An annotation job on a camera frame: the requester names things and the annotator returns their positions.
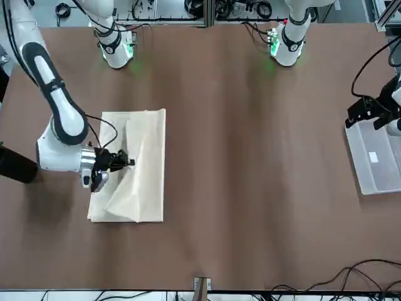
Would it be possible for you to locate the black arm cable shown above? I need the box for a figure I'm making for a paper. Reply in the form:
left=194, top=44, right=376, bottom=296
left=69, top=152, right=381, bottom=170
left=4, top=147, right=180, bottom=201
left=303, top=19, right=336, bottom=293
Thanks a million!
left=350, top=34, right=401, bottom=98
left=83, top=113, right=119, bottom=151

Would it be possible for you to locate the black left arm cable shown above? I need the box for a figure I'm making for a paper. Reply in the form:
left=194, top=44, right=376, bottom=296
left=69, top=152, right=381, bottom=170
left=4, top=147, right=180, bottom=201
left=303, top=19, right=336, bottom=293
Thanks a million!
left=350, top=34, right=401, bottom=98

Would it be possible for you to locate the black vase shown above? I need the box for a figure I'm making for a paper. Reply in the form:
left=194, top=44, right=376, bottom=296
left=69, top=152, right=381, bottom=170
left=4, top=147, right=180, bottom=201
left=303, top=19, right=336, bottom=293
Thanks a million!
left=0, top=144, right=39, bottom=184

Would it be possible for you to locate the aluminium frame post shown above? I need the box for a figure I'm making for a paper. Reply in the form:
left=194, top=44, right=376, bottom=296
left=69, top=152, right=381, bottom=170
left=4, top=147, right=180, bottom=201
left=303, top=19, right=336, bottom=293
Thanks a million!
left=193, top=277, right=213, bottom=301
left=202, top=0, right=216, bottom=28

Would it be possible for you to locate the cream tablecloth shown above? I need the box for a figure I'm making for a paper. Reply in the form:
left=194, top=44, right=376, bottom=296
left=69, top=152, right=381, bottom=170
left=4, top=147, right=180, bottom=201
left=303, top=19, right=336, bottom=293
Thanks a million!
left=86, top=108, right=167, bottom=224

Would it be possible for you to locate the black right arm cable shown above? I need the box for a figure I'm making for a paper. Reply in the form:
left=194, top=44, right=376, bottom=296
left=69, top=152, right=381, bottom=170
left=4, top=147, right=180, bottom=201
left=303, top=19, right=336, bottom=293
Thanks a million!
left=83, top=113, right=119, bottom=151

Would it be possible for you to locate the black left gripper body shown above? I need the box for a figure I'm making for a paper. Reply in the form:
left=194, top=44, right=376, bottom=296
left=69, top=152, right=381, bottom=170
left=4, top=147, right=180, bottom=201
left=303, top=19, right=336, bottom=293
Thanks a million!
left=375, top=76, right=401, bottom=122

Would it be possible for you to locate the aluminium frame rail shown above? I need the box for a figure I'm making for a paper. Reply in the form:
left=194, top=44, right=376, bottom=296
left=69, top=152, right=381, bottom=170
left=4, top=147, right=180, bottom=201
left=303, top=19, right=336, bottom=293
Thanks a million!
left=372, top=0, right=401, bottom=33

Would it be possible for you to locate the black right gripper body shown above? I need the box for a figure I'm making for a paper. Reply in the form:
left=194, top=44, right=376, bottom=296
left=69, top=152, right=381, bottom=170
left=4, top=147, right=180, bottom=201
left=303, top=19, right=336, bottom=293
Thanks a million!
left=93, top=148, right=115, bottom=173

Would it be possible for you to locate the black cable coil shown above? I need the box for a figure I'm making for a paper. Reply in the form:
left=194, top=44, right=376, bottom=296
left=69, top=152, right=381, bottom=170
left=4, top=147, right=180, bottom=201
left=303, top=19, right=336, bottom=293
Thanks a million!
left=256, top=0, right=274, bottom=19
left=55, top=2, right=73, bottom=19

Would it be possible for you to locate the clear plastic storage box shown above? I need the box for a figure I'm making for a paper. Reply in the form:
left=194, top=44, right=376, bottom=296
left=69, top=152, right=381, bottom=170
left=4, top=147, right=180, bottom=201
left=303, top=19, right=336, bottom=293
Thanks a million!
left=343, top=117, right=401, bottom=196

